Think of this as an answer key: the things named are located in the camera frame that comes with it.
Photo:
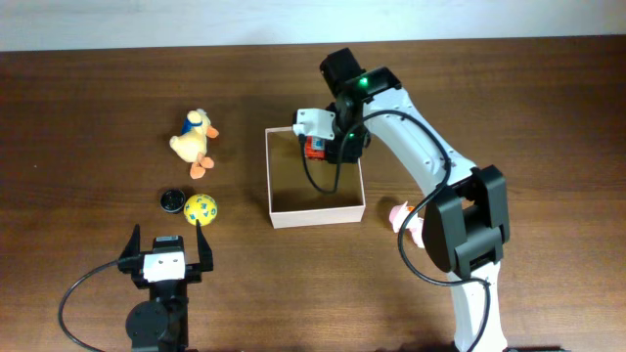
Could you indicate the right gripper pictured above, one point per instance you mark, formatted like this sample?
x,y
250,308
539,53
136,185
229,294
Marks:
x,y
339,152

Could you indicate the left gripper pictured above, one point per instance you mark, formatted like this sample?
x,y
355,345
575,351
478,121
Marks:
x,y
194,270

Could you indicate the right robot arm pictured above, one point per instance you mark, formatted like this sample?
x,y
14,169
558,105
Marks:
x,y
465,207

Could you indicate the yellow ball blue letters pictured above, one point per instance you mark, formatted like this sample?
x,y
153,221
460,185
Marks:
x,y
200,208

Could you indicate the yellow plush duck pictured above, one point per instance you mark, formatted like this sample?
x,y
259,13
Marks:
x,y
192,144

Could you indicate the red grey toy truck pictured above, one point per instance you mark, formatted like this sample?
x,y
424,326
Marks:
x,y
315,148

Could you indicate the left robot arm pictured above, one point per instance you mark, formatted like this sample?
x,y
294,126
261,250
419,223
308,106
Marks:
x,y
160,324

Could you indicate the black round cap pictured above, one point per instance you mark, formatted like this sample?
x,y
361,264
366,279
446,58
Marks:
x,y
172,201

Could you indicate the white cardboard box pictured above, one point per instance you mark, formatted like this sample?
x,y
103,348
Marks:
x,y
293,201

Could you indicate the pink hat rubber duck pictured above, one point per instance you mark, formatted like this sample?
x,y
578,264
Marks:
x,y
399,214

